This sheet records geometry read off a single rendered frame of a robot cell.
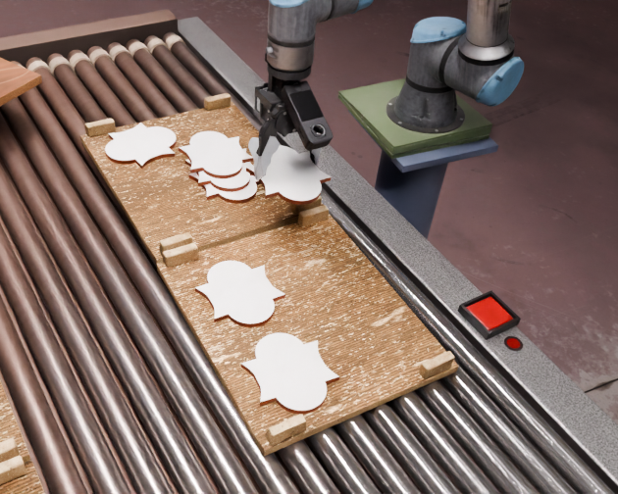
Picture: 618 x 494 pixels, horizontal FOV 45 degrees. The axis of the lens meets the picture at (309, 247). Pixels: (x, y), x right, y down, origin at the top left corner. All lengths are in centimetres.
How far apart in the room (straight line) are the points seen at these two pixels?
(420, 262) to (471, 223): 161
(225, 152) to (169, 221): 21
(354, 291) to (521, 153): 228
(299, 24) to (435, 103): 66
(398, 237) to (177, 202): 43
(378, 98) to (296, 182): 63
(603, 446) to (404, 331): 35
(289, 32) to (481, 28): 53
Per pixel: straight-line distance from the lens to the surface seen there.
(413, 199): 189
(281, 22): 117
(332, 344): 120
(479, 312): 132
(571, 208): 326
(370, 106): 185
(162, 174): 150
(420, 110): 178
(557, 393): 128
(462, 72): 166
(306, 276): 130
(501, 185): 325
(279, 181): 130
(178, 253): 129
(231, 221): 140
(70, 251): 138
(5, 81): 162
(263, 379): 113
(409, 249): 142
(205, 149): 152
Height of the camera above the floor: 185
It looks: 43 degrees down
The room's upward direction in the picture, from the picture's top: 8 degrees clockwise
